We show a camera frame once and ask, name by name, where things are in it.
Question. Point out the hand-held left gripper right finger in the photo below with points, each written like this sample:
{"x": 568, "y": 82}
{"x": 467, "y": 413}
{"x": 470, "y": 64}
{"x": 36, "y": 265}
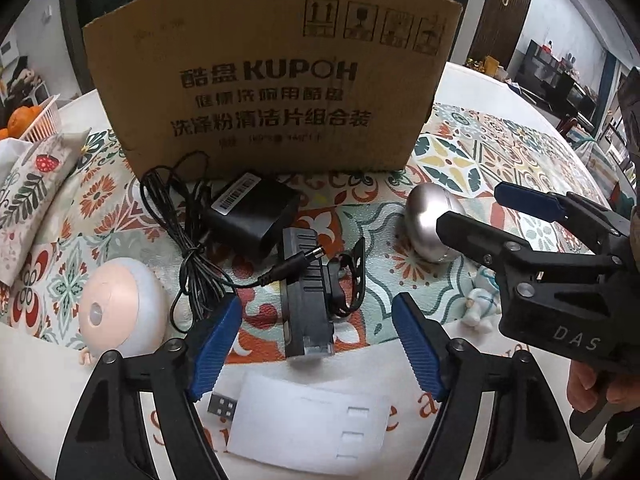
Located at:
{"x": 417, "y": 345}

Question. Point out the floral fabric tissue cover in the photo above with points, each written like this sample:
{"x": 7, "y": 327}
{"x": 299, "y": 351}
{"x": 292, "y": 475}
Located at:
{"x": 30, "y": 185}

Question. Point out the black television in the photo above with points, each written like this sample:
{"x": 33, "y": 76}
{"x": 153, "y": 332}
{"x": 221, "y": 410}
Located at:
{"x": 565, "y": 91}

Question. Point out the brown cardboard box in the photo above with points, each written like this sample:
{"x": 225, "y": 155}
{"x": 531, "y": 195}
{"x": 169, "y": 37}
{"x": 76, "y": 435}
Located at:
{"x": 275, "y": 35}

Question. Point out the white USB device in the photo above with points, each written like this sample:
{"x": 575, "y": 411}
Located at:
{"x": 300, "y": 420}

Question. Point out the pink round night light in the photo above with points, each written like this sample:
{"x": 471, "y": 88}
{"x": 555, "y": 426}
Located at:
{"x": 120, "y": 300}

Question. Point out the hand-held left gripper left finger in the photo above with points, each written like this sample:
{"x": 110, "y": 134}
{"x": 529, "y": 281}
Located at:
{"x": 215, "y": 350}

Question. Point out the white shoe rack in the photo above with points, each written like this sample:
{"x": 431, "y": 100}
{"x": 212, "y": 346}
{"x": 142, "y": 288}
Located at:
{"x": 30, "y": 91}

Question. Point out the silver egg-shaped gadget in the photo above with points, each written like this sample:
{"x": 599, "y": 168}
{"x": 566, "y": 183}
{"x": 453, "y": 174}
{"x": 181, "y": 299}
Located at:
{"x": 425, "y": 220}

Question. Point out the white plastic fruit basket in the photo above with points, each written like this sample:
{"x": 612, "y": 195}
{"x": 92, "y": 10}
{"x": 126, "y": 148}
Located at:
{"x": 45, "y": 120}

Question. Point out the black battery charger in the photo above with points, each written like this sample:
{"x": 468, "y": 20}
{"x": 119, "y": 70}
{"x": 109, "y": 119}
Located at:
{"x": 305, "y": 305}

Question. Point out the person's right hand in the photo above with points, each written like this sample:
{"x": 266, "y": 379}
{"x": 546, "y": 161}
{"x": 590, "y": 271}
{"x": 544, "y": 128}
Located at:
{"x": 582, "y": 385}

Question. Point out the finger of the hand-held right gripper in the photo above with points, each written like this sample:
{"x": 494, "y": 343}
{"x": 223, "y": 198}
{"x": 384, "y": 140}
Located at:
{"x": 525, "y": 200}
{"x": 475, "y": 235}

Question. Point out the patterned table runner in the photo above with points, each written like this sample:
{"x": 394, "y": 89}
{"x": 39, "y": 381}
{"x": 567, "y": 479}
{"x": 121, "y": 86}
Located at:
{"x": 360, "y": 220}

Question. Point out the white astronaut figurine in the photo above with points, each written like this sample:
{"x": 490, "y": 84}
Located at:
{"x": 480, "y": 305}

